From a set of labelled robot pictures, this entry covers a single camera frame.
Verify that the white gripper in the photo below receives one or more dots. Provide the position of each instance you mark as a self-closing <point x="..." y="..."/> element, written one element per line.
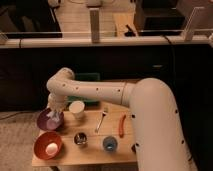
<point x="56" y="103"/>

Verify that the light blue towel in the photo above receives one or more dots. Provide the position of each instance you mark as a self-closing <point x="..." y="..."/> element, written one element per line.
<point x="54" y="115"/>

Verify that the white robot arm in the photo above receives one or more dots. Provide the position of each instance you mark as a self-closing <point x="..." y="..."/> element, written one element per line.
<point x="158" y="134"/>

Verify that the purple bowl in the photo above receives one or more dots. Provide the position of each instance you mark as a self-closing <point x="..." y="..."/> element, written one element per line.
<point x="47" y="123"/>

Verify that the red bowl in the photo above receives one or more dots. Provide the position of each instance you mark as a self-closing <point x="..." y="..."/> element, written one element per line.
<point x="43" y="141"/>

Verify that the white paper cup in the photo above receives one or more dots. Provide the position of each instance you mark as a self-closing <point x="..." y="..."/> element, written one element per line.
<point x="77" y="109"/>

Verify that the green plastic tray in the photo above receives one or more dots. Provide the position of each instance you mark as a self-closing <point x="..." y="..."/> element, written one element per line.
<point x="91" y="77"/>

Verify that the small metal cup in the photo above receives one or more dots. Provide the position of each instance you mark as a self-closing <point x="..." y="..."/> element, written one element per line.
<point x="80" y="139"/>

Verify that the white egg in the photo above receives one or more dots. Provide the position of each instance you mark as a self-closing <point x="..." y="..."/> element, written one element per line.
<point x="51" y="149"/>

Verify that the blue glass cup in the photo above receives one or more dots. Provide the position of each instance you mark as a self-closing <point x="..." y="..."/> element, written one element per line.
<point x="110" y="144"/>

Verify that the black object on far table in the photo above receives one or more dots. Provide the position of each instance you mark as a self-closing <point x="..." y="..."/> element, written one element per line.
<point x="129" y="32"/>

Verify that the wooden post left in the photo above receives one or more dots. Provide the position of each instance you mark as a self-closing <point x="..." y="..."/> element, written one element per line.
<point x="94" y="22"/>

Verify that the wooden post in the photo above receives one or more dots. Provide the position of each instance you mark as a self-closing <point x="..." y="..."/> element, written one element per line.
<point x="192" y="23"/>
<point x="94" y="22"/>

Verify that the wooden post right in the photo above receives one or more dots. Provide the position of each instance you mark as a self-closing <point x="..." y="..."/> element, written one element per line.
<point x="192" y="23"/>

